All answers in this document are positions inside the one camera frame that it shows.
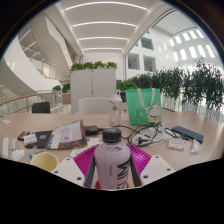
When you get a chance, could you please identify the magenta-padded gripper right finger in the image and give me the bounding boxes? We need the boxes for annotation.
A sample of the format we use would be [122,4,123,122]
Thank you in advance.
[126,143,176,187]

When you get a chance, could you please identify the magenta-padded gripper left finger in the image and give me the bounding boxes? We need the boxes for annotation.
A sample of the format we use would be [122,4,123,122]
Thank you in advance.
[51,143,100,189]

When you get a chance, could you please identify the purple drink bottle black cap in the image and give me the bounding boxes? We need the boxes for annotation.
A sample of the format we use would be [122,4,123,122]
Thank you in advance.
[93,127,132,190]

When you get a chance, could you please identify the colourful sticker sheet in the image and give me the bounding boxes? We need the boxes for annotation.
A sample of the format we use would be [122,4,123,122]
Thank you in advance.
[69,138,103,158]

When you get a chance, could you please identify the pale yellow mug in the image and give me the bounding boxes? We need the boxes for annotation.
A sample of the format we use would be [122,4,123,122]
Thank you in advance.
[29,151,60,173]

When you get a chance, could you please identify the white plastic packet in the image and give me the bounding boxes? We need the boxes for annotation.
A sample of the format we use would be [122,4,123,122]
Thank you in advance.
[167,138,186,151]
[190,138,201,154]

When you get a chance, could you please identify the printed magazine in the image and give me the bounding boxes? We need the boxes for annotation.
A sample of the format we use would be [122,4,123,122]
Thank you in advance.
[44,119,88,150]

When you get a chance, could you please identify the black notebook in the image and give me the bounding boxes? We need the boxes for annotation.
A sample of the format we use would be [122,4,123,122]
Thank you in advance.
[24,129,54,150]

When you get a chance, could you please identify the black power adapter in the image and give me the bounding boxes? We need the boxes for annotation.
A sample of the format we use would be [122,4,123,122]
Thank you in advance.
[83,125,104,136]

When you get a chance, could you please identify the small black and red box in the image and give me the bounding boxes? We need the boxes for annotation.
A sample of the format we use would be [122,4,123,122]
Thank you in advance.
[17,130,31,141]

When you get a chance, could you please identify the small grey-white computer mouse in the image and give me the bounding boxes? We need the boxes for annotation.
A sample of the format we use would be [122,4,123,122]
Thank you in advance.
[9,138,19,151]

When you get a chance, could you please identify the green tote bag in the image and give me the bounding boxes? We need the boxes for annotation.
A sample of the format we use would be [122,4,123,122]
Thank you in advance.
[124,87,163,127]

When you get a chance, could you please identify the white chair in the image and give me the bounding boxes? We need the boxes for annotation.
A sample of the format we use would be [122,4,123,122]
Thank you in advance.
[77,96,110,115]

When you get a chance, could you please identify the black office chair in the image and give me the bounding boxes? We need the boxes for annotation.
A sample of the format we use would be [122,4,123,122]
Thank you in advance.
[31,101,51,114]

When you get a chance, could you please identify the clear shaker bottle white lid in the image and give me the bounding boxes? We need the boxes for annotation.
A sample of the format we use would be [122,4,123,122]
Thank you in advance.
[107,89,123,128]

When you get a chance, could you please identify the planter box with plants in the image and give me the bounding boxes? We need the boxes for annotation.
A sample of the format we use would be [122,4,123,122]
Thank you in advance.
[51,83,72,105]

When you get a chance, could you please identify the glass railing wooden handrail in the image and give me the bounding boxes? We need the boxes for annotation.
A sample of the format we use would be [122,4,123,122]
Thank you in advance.
[0,91,56,116]

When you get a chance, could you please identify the white cabinet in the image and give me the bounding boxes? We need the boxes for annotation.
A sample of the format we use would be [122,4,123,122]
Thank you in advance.
[69,68,117,114]

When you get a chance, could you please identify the green hedge plant row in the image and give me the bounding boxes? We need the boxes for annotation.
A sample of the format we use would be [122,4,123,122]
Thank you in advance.
[116,61,224,118]

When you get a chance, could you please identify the green plants atop cabinet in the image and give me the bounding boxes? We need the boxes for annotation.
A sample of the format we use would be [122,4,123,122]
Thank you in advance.
[69,60,118,72]

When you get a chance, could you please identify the ceiling strip lights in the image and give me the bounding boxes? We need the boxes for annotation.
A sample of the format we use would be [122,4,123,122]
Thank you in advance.
[64,0,148,53]

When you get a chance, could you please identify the black tangled cables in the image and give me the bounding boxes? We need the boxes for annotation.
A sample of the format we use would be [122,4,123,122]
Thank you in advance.
[114,123,178,148]

